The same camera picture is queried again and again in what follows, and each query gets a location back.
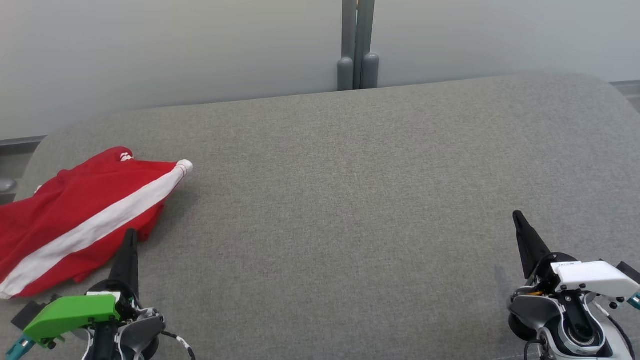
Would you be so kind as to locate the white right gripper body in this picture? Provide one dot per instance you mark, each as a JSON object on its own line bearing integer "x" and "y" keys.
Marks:
{"x": 595, "y": 277}

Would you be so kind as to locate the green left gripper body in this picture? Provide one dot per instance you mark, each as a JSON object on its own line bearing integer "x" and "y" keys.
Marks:
{"x": 70, "y": 312}

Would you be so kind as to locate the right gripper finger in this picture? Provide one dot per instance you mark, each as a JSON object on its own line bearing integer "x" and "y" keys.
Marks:
{"x": 529, "y": 245}

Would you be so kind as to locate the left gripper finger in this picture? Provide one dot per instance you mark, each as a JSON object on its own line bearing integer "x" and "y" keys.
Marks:
{"x": 128, "y": 265}

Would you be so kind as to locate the red Bulls 23 jersey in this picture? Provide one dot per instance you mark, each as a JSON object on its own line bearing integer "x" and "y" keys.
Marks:
{"x": 75, "y": 210}

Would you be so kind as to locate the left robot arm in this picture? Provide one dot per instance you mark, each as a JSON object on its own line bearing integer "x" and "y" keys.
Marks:
{"x": 140, "y": 330}

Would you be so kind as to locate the grey round floor object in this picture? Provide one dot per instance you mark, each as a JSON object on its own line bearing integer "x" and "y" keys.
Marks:
{"x": 7, "y": 185}

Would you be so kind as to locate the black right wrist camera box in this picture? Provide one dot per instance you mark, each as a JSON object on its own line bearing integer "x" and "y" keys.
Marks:
{"x": 631, "y": 272}

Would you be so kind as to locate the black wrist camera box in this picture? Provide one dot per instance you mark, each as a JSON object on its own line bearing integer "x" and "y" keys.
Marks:
{"x": 27, "y": 314}
{"x": 631, "y": 272}

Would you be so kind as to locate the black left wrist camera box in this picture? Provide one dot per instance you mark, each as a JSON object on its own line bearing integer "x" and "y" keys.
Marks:
{"x": 27, "y": 314}

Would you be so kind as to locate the teal right camera connector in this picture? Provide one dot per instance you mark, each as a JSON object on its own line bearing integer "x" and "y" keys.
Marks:
{"x": 635, "y": 300}

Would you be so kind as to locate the teal camera connector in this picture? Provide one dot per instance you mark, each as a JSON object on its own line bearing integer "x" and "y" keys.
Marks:
{"x": 635, "y": 300}
{"x": 20, "y": 347}

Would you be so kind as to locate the teal left camera connector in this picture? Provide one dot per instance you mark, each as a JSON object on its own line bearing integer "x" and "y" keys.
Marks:
{"x": 20, "y": 347}

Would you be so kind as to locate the grey wall baseboard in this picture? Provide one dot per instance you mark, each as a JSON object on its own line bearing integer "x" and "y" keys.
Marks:
{"x": 627, "y": 86}
{"x": 22, "y": 145}

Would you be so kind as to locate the grey partition post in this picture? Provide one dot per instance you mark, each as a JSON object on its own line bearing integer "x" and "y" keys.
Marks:
{"x": 357, "y": 30}

